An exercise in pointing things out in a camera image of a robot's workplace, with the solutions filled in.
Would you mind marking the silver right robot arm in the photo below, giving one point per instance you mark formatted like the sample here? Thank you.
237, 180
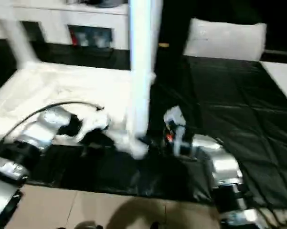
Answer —
226, 164

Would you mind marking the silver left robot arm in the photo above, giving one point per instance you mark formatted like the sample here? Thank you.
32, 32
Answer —
38, 133

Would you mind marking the black work mat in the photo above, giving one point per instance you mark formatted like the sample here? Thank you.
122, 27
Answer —
217, 95

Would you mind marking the small tan label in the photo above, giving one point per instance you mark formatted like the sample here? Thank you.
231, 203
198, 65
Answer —
163, 44

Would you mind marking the red bottle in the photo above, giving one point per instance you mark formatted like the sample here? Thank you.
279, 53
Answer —
74, 38

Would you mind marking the black tall cabinet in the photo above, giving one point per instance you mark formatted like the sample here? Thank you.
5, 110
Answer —
174, 23

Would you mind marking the white flat board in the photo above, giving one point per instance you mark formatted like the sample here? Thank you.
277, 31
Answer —
281, 78

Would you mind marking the white glass-door cabinet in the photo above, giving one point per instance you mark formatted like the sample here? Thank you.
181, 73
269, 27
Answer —
62, 16

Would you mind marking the black bar red light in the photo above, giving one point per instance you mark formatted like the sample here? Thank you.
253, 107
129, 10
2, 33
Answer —
280, 53

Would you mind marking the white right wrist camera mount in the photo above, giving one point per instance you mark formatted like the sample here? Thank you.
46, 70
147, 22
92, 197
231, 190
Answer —
175, 117

